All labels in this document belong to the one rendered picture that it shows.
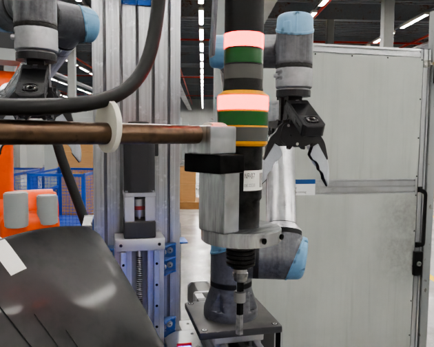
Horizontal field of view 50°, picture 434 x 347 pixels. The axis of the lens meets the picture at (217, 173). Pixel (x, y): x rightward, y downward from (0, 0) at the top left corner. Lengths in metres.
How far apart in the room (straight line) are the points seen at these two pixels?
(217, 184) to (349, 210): 2.15
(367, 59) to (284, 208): 1.39
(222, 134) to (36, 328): 0.21
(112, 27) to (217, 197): 1.05
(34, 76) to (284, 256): 0.75
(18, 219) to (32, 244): 3.84
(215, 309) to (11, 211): 3.16
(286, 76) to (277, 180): 0.44
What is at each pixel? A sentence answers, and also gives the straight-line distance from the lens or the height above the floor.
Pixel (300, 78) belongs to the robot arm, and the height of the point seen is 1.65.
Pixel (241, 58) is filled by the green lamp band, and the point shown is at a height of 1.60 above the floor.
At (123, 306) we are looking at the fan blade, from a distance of 0.44.
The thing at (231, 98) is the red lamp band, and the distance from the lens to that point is 0.38.
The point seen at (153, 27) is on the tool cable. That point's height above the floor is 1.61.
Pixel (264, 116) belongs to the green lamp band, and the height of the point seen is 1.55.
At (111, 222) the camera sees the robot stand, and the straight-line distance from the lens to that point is 1.37.
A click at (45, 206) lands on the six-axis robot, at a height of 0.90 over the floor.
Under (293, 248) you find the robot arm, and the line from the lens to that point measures 1.26.
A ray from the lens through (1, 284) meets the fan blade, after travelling 0.40.
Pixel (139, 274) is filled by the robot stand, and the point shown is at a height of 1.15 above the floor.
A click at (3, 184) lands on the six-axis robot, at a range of 4.58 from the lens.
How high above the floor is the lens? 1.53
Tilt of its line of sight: 5 degrees down
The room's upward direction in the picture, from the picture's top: 1 degrees clockwise
